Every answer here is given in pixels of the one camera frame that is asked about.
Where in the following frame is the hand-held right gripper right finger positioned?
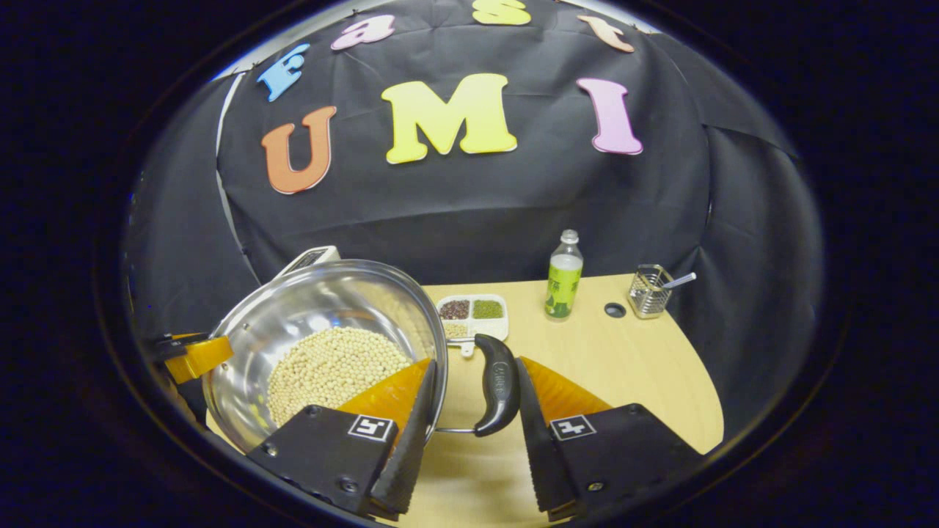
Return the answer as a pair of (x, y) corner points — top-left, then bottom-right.
(515, 357), (705, 523)

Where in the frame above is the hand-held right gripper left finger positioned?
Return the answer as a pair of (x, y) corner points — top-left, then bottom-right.
(246, 357), (439, 521)

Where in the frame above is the pile of yellow soybeans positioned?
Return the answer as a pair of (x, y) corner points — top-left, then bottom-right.
(266, 326), (413, 428)

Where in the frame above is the steel pot with black handle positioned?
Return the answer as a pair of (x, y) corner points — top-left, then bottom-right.
(202, 259), (522, 455)

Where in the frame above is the white toaster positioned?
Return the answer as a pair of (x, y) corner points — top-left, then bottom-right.
(275, 246), (342, 279)

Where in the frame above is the metal mesh utensil holder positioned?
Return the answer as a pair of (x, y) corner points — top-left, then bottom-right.
(629, 264), (673, 320)

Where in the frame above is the green label plastic bottle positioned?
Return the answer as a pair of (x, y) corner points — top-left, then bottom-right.
(544, 229), (584, 322)

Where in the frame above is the white divided bean dish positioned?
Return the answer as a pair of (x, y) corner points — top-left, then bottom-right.
(436, 293), (509, 358)

